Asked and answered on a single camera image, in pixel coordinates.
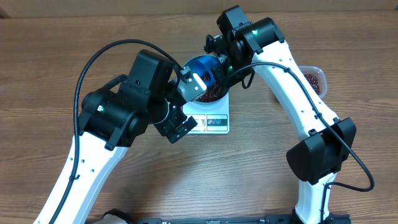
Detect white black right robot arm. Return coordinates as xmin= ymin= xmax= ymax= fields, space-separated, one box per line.
xmin=205 ymin=6 xmax=356 ymax=223

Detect blue plastic measuring scoop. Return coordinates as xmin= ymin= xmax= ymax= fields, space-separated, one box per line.
xmin=193 ymin=55 xmax=218 ymax=87

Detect clear plastic bean container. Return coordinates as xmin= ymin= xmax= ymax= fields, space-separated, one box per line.
xmin=299 ymin=65 xmax=328 ymax=98

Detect teal metal bowl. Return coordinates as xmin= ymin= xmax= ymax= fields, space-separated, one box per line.
xmin=185 ymin=55 xmax=227 ymax=104

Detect white digital kitchen scale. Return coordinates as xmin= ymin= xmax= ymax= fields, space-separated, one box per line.
xmin=182 ymin=93 xmax=230 ymax=134

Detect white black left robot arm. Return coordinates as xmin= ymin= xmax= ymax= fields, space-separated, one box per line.
xmin=36 ymin=49 xmax=207 ymax=223

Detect red beans in bowl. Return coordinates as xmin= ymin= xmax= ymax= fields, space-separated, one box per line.
xmin=197 ymin=71 xmax=224 ymax=103

